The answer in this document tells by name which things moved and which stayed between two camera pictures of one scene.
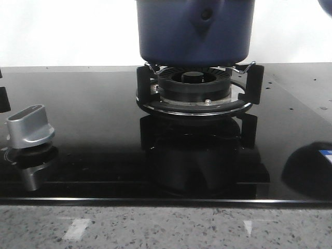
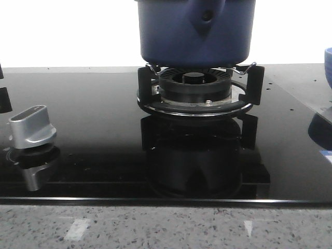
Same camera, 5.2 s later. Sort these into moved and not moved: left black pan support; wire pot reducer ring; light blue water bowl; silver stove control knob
Moved: light blue water bowl
Not moved: wire pot reducer ring; left black pan support; silver stove control knob
